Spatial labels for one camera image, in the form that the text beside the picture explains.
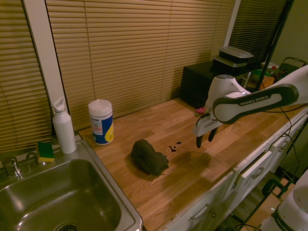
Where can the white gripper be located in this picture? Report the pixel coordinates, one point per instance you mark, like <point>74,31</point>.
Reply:
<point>203,125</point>

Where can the dark green towel cloth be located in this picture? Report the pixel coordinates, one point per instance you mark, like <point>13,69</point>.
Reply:
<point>149,157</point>

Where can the white Franka Panda arm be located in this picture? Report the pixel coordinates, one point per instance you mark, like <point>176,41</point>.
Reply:
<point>252,101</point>

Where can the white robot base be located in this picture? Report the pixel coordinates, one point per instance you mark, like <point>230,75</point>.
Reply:
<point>288,209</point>

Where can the dark spill crumbs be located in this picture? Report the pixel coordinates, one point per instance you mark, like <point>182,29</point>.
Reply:
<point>173,147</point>

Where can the pink small object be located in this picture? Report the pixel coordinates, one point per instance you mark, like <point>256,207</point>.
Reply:
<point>200,110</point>

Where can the black cabinet box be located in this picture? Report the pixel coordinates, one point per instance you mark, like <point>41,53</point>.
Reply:
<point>197,84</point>

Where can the white drawer front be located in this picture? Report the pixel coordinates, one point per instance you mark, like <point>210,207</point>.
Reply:
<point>284,143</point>
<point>255,171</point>

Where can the black lidded container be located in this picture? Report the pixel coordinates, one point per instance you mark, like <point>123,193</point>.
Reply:
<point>235,54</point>
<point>228,63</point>

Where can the orange box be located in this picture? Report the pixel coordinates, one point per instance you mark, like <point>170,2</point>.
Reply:
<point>267,81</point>

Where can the black clamp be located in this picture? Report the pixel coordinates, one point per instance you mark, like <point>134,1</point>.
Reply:
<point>274,187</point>

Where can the disinfecting wipes canister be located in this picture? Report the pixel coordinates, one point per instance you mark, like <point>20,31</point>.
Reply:
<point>101,122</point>

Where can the beige window blind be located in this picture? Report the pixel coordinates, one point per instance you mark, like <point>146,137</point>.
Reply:
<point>139,55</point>
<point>19,79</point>

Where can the black tripod stand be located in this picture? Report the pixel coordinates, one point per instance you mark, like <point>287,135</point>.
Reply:
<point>274,45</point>

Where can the dark window blind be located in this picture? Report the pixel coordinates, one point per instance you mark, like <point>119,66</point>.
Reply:
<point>257,29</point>

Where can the white water bottle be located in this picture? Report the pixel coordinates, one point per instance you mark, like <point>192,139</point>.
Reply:
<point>63,130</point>

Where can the stainless steel sink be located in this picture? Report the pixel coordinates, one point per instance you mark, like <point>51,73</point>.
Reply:
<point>60,192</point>

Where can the green yellow sponge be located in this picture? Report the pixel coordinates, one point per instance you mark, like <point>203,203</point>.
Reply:
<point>45,152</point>

